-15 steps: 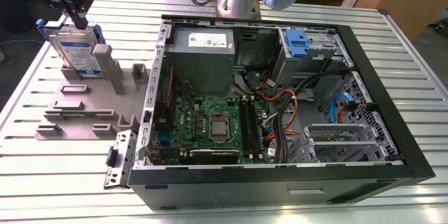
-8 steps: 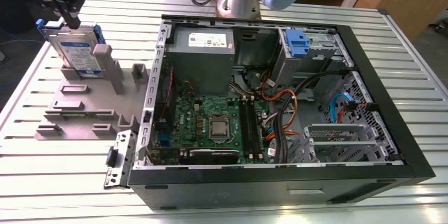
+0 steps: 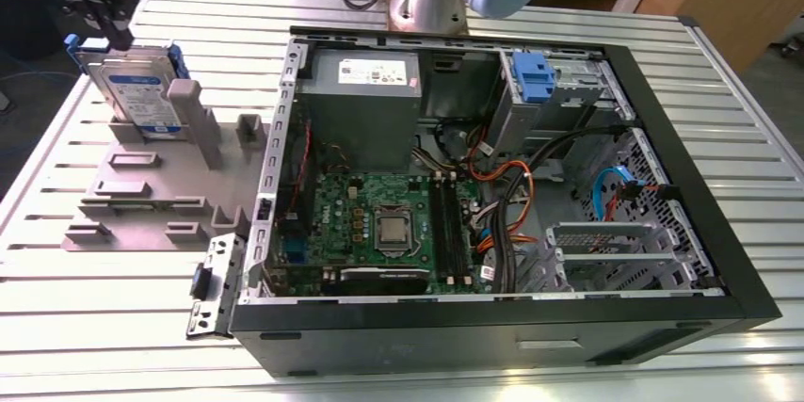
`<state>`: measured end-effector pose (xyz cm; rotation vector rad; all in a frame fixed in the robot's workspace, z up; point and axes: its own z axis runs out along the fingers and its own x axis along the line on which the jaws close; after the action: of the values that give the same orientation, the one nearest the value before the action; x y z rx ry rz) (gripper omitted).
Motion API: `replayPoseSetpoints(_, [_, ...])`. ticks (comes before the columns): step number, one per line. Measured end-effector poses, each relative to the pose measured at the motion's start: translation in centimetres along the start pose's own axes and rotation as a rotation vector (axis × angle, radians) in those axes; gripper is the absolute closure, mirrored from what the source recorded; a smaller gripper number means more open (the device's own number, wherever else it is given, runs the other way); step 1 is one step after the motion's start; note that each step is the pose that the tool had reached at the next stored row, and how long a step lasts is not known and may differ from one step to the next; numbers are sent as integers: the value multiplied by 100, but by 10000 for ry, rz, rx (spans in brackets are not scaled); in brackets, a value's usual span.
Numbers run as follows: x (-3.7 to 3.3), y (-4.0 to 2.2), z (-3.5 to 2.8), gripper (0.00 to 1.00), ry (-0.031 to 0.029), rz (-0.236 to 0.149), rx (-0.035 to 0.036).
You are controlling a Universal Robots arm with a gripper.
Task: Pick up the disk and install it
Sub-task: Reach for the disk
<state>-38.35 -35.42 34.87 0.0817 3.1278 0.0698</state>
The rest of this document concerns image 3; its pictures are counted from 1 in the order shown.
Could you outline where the hard disk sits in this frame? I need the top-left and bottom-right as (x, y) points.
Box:
(64, 34), (190, 142)

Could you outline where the metal disk bay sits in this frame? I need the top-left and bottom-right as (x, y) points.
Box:
(544, 221), (723, 293)

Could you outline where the grey parts rack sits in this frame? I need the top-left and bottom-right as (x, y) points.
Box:
(60, 80), (275, 252)

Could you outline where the green RAM stick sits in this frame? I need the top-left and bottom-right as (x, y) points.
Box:
(106, 202), (171, 212)

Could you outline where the grey power supply unit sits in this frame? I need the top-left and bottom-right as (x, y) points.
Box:
(294, 48), (423, 175)

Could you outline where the green motherboard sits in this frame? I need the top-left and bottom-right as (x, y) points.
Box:
(270, 170), (498, 295)

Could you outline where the silver CPU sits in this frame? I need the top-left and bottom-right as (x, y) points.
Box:
(376, 217), (416, 246)

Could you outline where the blue drive latch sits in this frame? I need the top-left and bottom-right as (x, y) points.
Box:
(511, 52), (558, 105)

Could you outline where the CPU socket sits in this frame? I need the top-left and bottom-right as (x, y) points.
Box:
(371, 203), (422, 260)

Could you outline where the black RAM slot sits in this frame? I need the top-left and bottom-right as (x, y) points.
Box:
(430, 173), (459, 286)
(444, 173), (474, 286)

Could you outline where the metal optical drive cage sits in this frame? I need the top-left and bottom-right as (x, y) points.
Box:
(490, 49), (634, 158)

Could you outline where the black graphics card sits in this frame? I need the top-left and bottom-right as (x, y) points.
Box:
(320, 265), (434, 296)

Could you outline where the black open PC case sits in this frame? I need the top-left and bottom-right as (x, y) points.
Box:
(228, 24), (784, 378)

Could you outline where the red twisted wire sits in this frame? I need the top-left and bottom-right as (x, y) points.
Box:
(294, 117), (315, 215)

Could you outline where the orange wire bundle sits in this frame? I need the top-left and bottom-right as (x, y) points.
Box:
(467, 159), (539, 255)

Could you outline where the black cable bundle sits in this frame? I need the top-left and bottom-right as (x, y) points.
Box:
(490, 126), (630, 293)

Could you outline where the blue flat wire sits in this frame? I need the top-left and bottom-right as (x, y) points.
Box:
(592, 165), (642, 223)

